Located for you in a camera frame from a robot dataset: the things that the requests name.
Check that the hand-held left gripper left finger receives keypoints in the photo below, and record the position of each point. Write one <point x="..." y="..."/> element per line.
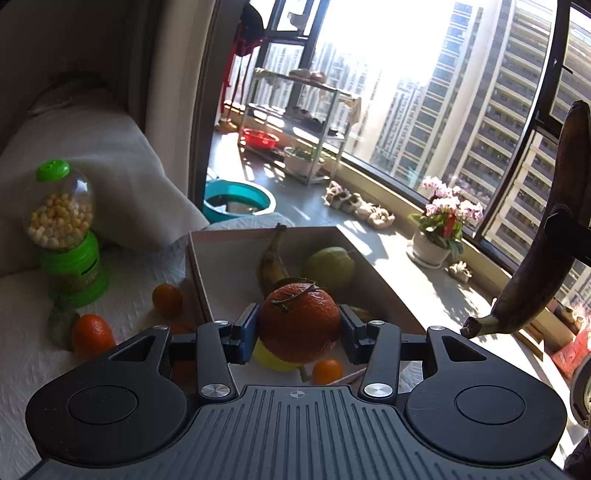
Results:
<point x="247" y="332"/>

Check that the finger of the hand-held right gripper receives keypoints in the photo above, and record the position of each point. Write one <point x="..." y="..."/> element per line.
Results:
<point x="565" y="230"/>

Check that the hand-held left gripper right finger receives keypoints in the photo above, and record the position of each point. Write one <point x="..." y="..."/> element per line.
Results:
<point x="353" y="334"/>

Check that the large yellow-green pear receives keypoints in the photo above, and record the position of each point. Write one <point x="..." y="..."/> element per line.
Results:
<point x="272" y="362"/>

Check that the small orange mandarin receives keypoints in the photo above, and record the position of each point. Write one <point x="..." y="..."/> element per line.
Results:
<point x="328" y="371"/>
<point x="167" y="300"/>

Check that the large orange with stem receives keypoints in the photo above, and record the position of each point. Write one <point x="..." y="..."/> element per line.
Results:
<point x="300" y="321"/>

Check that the spotted banana with sticker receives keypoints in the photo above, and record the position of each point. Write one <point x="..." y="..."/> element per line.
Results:
<point x="272" y="267"/>

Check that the pink cardboard box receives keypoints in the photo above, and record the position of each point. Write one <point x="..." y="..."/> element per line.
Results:
<point x="221" y="267"/>

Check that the small green pear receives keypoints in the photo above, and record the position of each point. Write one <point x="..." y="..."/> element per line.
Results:
<point x="330" y="267"/>

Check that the large brown-spotted banana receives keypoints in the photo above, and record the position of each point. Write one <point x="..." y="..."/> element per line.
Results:
<point x="572" y="152"/>

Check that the small beige ornament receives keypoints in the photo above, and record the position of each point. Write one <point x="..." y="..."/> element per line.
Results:
<point x="459" y="272"/>

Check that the potted flowering plant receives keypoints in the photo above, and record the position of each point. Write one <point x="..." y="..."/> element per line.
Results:
<point x="431" y="249"/>

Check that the beige plush slippers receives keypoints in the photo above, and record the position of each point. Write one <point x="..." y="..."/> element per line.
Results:
<point x="341" y="198"/>
<point x="376" y="217"/>

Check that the red printed packet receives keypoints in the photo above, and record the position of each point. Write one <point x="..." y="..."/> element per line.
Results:
<point x="575" y="355"/>

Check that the teal plastic basin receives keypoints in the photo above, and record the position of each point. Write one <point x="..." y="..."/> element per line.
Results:
<point x="258" y="198"/>

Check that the high-rise buildings outside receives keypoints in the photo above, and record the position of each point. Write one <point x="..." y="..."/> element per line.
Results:
<point x="461" y="115"/>

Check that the white planter with greens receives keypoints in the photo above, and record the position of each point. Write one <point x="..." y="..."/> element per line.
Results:
<point x="300" y="161"/>

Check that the green candy dispenser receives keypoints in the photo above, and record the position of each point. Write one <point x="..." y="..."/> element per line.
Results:
<point x="74" y="272"/>

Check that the red plastic basin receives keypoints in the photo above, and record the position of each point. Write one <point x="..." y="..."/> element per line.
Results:
<point x="261" y="138"/>

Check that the white cloth-covered furniture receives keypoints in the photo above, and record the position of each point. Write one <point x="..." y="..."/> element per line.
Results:
<point x="115" y="184"/>

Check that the white textured tablecloth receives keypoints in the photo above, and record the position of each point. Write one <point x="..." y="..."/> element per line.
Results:
<point x="27" y="369"/>

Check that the grey curtain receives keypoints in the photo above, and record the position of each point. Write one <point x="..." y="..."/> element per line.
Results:
<point x="171" y="92"/>

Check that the metal shelf rack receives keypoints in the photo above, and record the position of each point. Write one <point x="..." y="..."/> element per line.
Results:
<point x="300" y="83"/>

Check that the hanging red clothes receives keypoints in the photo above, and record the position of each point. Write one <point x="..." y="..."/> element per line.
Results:
<point x="244" y="41"/>

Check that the black window frame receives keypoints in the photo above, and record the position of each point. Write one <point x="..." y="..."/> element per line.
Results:
<point x="551" y="92"/>

